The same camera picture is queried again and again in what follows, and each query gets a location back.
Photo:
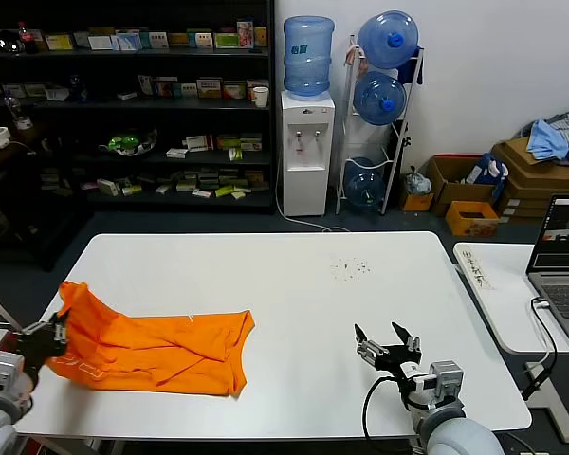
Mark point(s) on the small orange cardboard box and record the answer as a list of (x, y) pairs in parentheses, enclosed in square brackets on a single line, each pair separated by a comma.
[(470, 228)]

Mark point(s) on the white water dispenser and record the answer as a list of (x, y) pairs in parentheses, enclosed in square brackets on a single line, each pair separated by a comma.
[(306, 190)]

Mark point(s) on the grey plastic bag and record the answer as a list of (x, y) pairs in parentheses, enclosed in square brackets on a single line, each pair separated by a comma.
[(418, 183)]

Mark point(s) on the red orange medicine box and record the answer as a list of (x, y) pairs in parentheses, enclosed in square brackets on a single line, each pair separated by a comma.
[(165, 88)]

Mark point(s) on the white green tilted box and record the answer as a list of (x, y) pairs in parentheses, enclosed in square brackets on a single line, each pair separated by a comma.
[(108, 187)]

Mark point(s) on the cola bottle red label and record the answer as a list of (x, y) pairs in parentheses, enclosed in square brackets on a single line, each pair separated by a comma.
[(25, 38)]

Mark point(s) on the blue and white bag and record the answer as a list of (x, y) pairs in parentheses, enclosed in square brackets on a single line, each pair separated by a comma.
[(485, 172)]

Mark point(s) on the dark glass bowl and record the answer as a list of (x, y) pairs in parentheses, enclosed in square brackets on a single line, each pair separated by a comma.
[(8, 43)]

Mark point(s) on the orange t-shirt with white print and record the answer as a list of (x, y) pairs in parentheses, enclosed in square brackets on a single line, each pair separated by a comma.
[(147, 351)]

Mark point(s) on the small upright green box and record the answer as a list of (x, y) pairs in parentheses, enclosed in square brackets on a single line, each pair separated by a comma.
[(236, 154)]

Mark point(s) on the yellow white medicine box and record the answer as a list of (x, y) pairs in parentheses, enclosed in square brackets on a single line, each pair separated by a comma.
[(210, 88)]

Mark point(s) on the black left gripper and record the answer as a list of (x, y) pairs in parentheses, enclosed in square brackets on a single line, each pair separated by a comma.
[(40, 348)]

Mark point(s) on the green bowl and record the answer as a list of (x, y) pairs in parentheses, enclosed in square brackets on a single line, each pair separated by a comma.
[(124, 141)]

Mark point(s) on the flat yellow medicine box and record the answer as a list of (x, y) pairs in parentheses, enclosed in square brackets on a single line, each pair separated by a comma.
[(178, 40)]

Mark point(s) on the blue water jug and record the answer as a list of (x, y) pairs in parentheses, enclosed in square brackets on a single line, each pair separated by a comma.
[(373, 97), (363, 187), (380, 45)]

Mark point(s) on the white orange medicine box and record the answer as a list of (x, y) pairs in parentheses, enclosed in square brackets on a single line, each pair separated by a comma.
[(250, 85)]

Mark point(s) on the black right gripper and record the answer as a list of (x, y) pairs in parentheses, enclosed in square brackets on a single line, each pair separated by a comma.
[(400, 360)]

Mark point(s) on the small white green box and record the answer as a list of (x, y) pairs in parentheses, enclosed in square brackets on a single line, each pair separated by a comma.
[(189, 90)]

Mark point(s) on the white red medicine box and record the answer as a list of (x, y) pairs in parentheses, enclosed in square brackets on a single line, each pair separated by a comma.
[(200, 143)]

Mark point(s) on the small dark crumb specks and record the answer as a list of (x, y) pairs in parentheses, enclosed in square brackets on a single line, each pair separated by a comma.
[(351, 270)]

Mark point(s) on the open brown cardboard box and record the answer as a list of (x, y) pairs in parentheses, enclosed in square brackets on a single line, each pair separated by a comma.
[(456, 190)]

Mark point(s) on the white paper cup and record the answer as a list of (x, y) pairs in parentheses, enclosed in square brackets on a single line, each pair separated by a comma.
[(261, 97)]

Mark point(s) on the blue plastic bottle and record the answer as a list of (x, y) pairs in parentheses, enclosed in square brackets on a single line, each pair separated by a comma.
[(78, 90)]

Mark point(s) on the grey laptop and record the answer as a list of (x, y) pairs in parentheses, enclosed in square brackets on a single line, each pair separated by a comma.
[(565, 294)]

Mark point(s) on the plain white medicine box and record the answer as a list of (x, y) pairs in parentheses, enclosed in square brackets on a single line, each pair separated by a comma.
[(100, 43)]

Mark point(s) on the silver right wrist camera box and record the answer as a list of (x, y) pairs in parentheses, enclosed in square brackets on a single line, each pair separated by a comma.
[(448, 381)]

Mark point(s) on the white and blue box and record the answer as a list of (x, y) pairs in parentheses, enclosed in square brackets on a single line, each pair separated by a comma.
[(127, 42)]

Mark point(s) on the tall pink box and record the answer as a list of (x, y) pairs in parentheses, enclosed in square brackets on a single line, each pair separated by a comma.
[(245, 33)]

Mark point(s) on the orange green medicine box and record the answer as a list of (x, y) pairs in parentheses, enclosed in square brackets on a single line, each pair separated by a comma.
[(234, 90)]

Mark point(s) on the beige hanging cloth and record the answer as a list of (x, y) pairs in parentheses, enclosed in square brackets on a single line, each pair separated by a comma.
[(353, 55)]

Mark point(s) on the pale small medicine box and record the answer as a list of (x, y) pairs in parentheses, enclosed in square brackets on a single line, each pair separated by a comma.
[(81, 40)]

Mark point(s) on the blue bottle with teal label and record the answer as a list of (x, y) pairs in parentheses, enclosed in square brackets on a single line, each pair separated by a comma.
[(309, 57)]

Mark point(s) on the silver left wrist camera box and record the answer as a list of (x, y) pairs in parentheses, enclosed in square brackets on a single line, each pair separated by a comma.
[(2, 372)]

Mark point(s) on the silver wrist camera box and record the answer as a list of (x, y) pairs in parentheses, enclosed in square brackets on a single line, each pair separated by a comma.
[(2, 372), (448, 381)]

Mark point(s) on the stacked brown cardboard boxes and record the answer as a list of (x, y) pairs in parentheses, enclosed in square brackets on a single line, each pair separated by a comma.
[(527, 199)]

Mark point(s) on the large flat cardboard box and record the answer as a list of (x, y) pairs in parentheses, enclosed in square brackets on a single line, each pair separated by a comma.
[(513, 157)]

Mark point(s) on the small yellow cardboard box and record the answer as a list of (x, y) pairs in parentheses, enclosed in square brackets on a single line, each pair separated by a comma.
[(416, 203)]

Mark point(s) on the white red flat box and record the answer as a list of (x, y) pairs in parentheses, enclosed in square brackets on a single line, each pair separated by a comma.
[(201, 194)]

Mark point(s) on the yellow green flat box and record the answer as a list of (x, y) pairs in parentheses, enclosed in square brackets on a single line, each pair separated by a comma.
[(133, 190), (225, 191)]

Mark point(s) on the green yellow medicine box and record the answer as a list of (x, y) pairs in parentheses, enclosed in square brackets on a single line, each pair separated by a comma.
[(228, 141)]

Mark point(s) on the white side table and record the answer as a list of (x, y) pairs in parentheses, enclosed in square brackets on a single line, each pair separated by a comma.
[(503, 308)]

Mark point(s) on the narrow white blue box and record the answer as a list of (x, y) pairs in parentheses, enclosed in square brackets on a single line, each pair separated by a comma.
[(145, 85)]

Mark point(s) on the small bottle on white base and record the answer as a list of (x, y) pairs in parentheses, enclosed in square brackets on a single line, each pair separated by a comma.
[(23, 124)]

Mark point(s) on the light blue cloth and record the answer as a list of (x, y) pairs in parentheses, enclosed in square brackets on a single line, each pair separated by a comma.
[(544, 140)]

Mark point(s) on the orange yellow box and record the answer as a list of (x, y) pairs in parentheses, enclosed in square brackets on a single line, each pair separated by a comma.
[(261, 36)]

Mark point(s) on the black shelving unit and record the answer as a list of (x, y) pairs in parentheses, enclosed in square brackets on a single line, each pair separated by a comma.
[(171, 53)]

